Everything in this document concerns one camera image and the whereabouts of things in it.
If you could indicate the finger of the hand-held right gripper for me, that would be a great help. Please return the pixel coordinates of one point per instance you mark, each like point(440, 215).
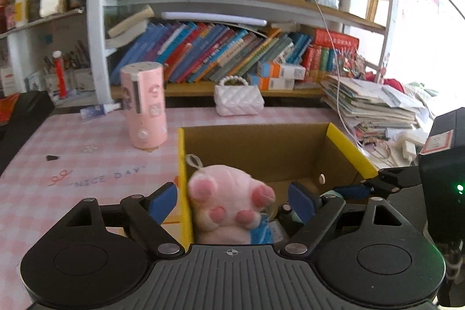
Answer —
point(352, 191)

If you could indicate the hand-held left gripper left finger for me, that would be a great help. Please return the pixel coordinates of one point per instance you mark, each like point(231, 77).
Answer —
point(163, 203)

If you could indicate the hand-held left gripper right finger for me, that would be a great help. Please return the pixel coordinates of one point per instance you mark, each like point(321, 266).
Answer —
point(301, 203)

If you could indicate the blue crinkled packet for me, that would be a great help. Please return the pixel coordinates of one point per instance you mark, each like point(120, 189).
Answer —
point(263, 232)

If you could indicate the light pink plush with paws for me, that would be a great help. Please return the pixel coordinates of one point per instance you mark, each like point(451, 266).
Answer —
point(225, 223)

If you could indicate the yellow cardboard box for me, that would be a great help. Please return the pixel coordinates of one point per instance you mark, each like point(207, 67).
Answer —
point(254, 150)

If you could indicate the white power adapter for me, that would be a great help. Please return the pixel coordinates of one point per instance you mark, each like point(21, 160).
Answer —
point(407, 148)

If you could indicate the stack of papers and magazines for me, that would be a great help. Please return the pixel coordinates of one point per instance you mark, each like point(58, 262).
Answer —
point(363, 103)

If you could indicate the pink checkered tablecloth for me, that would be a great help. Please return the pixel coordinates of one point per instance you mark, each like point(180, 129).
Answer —
point(90, 150)

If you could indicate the pink cylindrical humidifier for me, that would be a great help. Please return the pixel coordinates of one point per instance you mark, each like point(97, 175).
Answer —
point(145, 106)

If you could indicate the small spray bottle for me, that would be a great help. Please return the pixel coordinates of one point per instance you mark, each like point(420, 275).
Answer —
point(94, 111)

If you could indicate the white quilted pearl handbag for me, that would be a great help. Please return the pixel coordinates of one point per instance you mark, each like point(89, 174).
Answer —
point(238, 101)

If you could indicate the small black triangular piece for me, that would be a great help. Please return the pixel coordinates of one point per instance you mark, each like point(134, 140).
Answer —
point(52, 157)

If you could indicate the orange and white carton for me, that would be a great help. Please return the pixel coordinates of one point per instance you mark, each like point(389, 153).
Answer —
point(281, 70)
point(272, 83)

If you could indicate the patterned pen holder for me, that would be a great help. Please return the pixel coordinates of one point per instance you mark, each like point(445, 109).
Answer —
point(81, 79)

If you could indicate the red boxed book set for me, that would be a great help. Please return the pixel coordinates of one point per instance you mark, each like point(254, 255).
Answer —
point(334, 39)

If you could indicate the row of leaning colourful books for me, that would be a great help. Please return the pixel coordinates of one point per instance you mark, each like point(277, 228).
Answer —
point(218, 52)

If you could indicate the red hanging ornament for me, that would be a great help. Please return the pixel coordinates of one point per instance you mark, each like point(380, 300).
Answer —
point(60, 77)

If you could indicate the black electronic keyboard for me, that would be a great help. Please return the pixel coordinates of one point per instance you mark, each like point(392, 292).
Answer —
point(25, 114)

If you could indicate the white and wood bookshelf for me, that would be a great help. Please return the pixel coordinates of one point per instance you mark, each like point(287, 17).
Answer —
point(96, 41)

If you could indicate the thick beige book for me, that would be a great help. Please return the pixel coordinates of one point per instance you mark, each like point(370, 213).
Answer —
point(127, 26)

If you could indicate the white square pen holder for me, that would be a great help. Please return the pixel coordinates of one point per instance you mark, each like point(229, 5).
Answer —
point(354, 1)

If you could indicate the flat white book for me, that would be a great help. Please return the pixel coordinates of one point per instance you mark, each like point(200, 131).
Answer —
point(214, 18)

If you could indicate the white desk shelf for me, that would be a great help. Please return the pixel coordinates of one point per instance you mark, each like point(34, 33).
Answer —
point(16, 55)

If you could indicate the white bottle yellow label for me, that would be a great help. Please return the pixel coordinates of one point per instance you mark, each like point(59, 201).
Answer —
point(21, 8)

